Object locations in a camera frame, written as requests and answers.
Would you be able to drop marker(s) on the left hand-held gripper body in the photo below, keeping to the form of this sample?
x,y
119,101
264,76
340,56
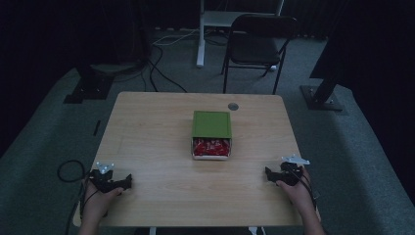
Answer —
x,y
102,181

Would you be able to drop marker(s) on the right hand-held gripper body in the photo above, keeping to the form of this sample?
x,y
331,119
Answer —
x,y
290,174

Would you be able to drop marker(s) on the white drawer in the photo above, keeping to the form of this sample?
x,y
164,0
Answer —
x,y
210,157

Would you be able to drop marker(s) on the pile of red packets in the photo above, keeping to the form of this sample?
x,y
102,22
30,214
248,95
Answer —
x,y
211,147

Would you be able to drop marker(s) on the green drawer box casing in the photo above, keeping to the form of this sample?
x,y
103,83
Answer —
x,y
211,124

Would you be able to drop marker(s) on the person's right hand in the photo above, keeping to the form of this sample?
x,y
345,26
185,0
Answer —
x,y
300,196

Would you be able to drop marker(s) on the person's left hand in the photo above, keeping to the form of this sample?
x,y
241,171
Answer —
x,y
94,205

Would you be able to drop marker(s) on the small black floor strip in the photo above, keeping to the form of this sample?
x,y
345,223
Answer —
x,y
97,128

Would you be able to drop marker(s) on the grey round table grommet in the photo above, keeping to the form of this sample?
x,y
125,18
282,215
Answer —
x,y
233,106

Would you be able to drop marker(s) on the black stand base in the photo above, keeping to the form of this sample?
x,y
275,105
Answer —
x,y
321,98
89,88

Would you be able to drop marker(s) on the small white floor object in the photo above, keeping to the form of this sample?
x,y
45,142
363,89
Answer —
x,y
273,68

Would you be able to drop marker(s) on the grey round stand foot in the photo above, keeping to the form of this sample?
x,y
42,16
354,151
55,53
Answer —
x,y
114,68

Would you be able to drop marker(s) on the black folding chair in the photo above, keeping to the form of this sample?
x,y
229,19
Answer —
x,y
254,49

